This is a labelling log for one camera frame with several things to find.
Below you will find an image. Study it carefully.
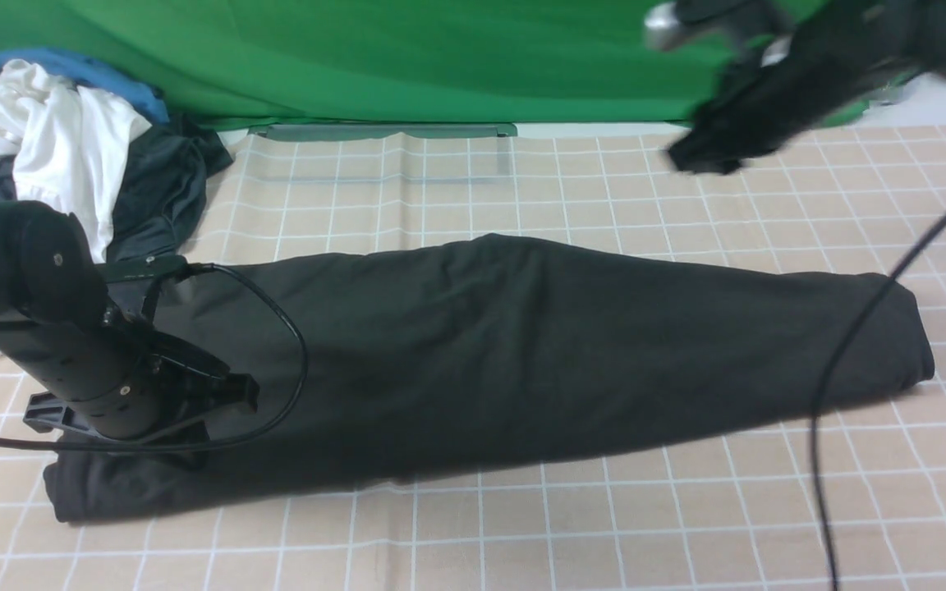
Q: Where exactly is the green backdrop cloth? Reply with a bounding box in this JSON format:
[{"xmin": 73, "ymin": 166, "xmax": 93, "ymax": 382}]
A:
[{"xmin": 0, "ymin": 1, "xmax": 732, "ymax": 128}]

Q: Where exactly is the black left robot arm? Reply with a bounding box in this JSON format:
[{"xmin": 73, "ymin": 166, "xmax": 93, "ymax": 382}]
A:
[{"xmin": 0, "ymin": 201, "xmax": 259, "ymax": 454}]

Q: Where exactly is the blue crumpled garment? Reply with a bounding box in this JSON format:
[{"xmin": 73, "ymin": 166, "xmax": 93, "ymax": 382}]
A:
[{"xmin": 0, "ymin": 46, "xmax": 170, "ymax": 125}]

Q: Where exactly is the beige grid tablecloth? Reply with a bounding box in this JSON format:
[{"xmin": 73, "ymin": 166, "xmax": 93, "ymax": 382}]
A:
[{"xmin": 0, "ymin": 125, "xmax": 946, "ymax": 590}]

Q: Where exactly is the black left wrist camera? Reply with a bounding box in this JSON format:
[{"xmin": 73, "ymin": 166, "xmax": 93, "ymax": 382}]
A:
[{"xmin": 97, "ymin": 254, "xmax": 189, "ymax": 283}]

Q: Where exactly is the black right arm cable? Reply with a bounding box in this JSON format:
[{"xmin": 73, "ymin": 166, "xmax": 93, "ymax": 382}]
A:
[{"xmin": 808, "ymin": 168, "xmax": 946, "ymax": 591}]

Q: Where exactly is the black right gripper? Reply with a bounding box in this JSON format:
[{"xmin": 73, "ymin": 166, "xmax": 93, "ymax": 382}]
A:
[{"xmin": 668, "ymin": 1, "xmax": 901, "ymax": 175}]

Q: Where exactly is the gray black right robot arm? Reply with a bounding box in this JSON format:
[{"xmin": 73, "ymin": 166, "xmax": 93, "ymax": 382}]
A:
[{"xmin": 668, "ymin": 1, "xmax": 946, "ymax": 175}]

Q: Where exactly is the dark gray long-sleeve top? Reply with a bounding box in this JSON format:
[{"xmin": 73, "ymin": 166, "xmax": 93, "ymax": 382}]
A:
[{"xmin": 43, "ymin": 233, "xmax": 935, "ymax": 525}]

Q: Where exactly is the white crumpled shirt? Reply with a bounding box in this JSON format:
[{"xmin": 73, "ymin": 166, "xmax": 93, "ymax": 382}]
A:
[{"xmin": 0, "ymin": 59, "xmax": 151, "ymax": 264}]

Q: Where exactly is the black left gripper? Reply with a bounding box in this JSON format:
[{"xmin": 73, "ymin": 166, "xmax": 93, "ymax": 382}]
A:
[{"xmin": 23, "ymin": 328, "xmax": 259, "ymax": 445}]

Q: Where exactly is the dark teal crumpled garment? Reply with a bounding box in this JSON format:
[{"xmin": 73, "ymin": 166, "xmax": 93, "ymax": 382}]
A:
[{"xmin": 0, "ymin": 123, "xmax": 232, "ymax": 269}]

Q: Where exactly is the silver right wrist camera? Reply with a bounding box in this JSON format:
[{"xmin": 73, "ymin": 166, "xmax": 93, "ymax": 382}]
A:
[{"xmin": 643, "ymin": 1, "xmax": 796, "ymax": 63}]

